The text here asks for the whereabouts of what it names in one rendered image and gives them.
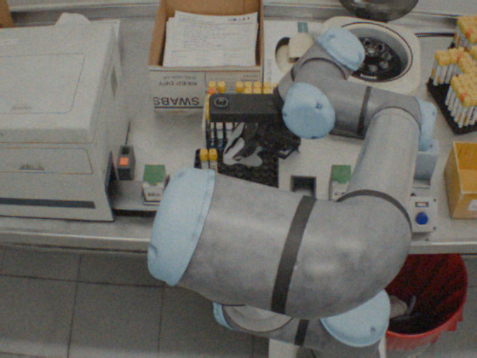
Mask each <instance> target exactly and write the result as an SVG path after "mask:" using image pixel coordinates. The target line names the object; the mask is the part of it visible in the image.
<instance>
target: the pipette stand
mask: <svg viewBox="0 0 477 358"><path fill-rule="evenodd" d="M439 155H440V150H439V140H436V139H431V142H430V148H429V149H428V150H427V151H426V152H420V151H417V158H416V163H415V172H414V176H413V182H412V187H415V188H431V179H432V175H433V172H434V168H435V166H436V165H437V159H438V157H439Z"/></svg>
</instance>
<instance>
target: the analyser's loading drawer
mask: <svg viewBox="0 0 477 358"><path fill-rule="evenodd" d="M107 193H108V196H109V200H110V203H111V206H112V209H131V210H152V211H157V210H158V208H159V205H160V203H153V202H146V199H145V194H144V190H143V181H135V180H109V183H108V189H107Z"/></svg>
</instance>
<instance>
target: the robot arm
mask: <svg viewBox="0 0 477 358"><path fill-rule="evenodd" d="M306 51H307V52H306V53H305V54H304V55H303V56H302V57H300V59H299V60H298V61H297V62H296V63H295V64H294V65H293V67H292V68H291V69H289V70H288V71H287V73H286V74H285V75H284V76H283V77H282V78H281V79H280V81H279V84H278V85H277V86H276V87H275V88H274V90H273V94H211V95H210V97H209V119H210V122H212V123H237V124H236V126H235V128H234V129H233V133H232V134H231V136H230V138H229V141H228V143H227V146H226V148H225V150H224V153H223V154H224V156H223V163H224V164H227V165H232V164H235V163H238V164H243V165H252V166H259V165H260V164H261V163H262V160H261V159H260V158H259V157H258V156H257V154H258V153H259V152H260V150H261V148H262V147H264V149H266V150H268V151H270V152H272V153H275V154H274V155H273V156H274V157H277V158H280V159H283V160H285V159H286V158H288V157H289V156H290V155H291V154H292V153H293V152H294V151H296V150H297V149H298V148H299V147H300V146H301V138H302V139H306V140H313V139H320V138H323V137H325V136H326V135H327V134H328V133H329V132H330V131H331V130H339V131H341V132H345V133H349V134H353V135H356V136H360V137H364V141H363V143H362V145H361V146H362V148H361V150H360V152H359V157H358V158H357V161H356V164H355V166H354V168H353V172H352V175H351V177H350V179H349V182H348V188H347V191H346V193H345V194H343V195H342V196H340V197H339V198H338V199H337V200H336V201H329V200H322V199H315V198H312V197H309V196H306V195H302V194H298V193H292V192H288V191H284V190H281V189H277V188H271V187H268V186H264V185H261V184H257V183H253V182H250V181H247V180H244V179H240V178H236V177H232V176H226V175H222V174H219V173H215V172H214V170H212V169H207V170H201V169H197V168H193V167H184V168H181V169H179V170H178V171H177V172H176V173H175V174H174V175H173V176H172V177H171V178H170V181H169V182H168V184H167V188H166V190H165V193H164V196H163V198H162V200H161V203H160V205H159V208H158V212H157V215H156V217H155V220H154V222H153V225H152V231H151V239H150V243H149V247H148V253H147V264H148V268H149V271H150V273H151V274H152V276H153V277H155V278H157V279H160V280H162V281H165V282H166V283H167V285H169V286H174V285H177V286H182V287H186V288H188V289H191V290H194V291H196V292H198V293H199V294H201V295H202V296H203V297H205V298H206V299H208V300H210V301H211V302H213V305H214V307H215V308H214V315H215V318H216V320H217V321H218V322H219V323H220V324H221V325H224V326H227V327H229V328H230V329H232V330H234V331H239V332H240V331H241V332H246V333H248V332H249V333H252V334H255V335H258V336H261V337H264V338H271V339H274V340H277V341H280V342H286V343H288V344H293V345H295V346H297V345H298V346H300V347H299V349H298V351H297V357H296V358H381V355H380V351H379V348H378V346H379V343H380V342H381V339H382V337H383V335H384V333H385V331H386V330H387V328H388V323H389V315H390V307H391V305H390V302H389V299H388V294H387V293H386V292H385V290H384V289H385V288H386V287H387V285H388V284H389V283H390V282H391V281H392V280H393V279H394V278H395V277H396V275H397V274H398V272H399V271H400V270H401V269H402V267H403V264H404V262H405V260H406V257H407V254H408V251H409V249H410V244H411V239H412V233H413V232H412V223H411V216H410V215H409V213H408V211H407V209H408V204H409V199H410V194H411V186H412V182H413V176H414V172H415V163H416V158H417V151H420V152H426V151H427V150H428V149H429V148H430V142H431V139H432V136H433V133H434V124H435V120H436V107H435V105H434V104H433V103H432V102H428V101H423V100H420V99H418V98H417V97H415V96H412V97H410V96H407V95H402V94H400V93H396V92H393V91H388V90H385V89H378V88H374V87H371V86H369V85H366V84H359V83H355V82H351V81H348V77H349V76H350V74H351V73H352V72H354V71H356V70H357V69H358V66H359V65H360V64H361V63H362V62H363V60H364V58H365V49H364V47H363V44H362V43H361V42H360V41H359V40H358V39H357V38H356V37H355V36H354V35H353V34H352V33H351V32H350V31H348V30H346V29H344V28H342V27H339V26H333V27H329V28H328V30H327V31H326V32H324V33H323V34H322V35H321V36H318V38H317V40H316V41H315V42H314V43H313V45H312V46H311V47H310V48H308V49H307V50H306ZM292 136H294V137H295V138H296V139H297V141H295V140H293V139H292ZM287 146H290V147H293V149H292V150H291V151H290V152H289V153H287V154H286V155H285V154H283V153H280V151H283V152H285V151H286V150H287Z"/></svg>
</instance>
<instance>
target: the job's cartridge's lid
mask: <svg viewBox="0 0 477 358"><path fill-rule="evenodd" d="M143 181H147V182H148V184H157V182H163V181H164V165H145V169H144V175H143Z"/></svg>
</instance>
